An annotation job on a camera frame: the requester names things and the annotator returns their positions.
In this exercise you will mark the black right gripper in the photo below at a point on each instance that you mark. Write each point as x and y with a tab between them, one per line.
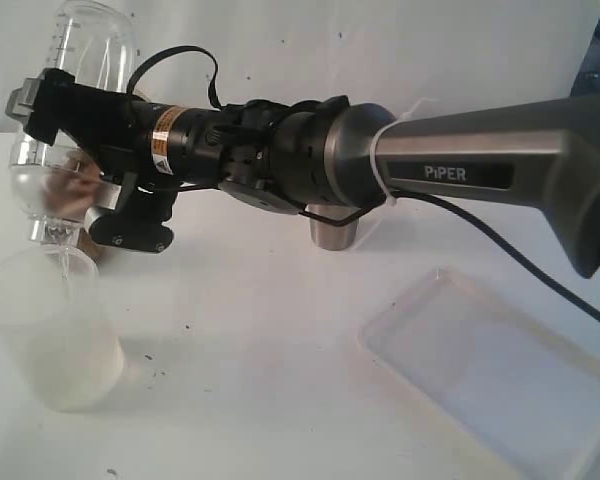
105	125

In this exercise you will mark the clear dome shaker lid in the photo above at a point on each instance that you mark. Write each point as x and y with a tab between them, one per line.
28	186

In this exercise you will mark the clear plastic shaker cup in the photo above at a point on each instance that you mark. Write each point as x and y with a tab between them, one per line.
95	44

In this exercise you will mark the translucent plastic tall container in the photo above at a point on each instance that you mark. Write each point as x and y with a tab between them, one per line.
56	329

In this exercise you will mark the stainless steel tumbler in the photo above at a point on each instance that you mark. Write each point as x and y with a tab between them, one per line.
329	237

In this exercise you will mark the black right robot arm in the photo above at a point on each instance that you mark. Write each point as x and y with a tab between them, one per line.
289	159

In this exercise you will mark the white rectangular plastic tray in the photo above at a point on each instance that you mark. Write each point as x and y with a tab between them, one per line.
527	394

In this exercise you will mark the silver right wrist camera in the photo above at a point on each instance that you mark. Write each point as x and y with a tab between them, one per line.
137	222

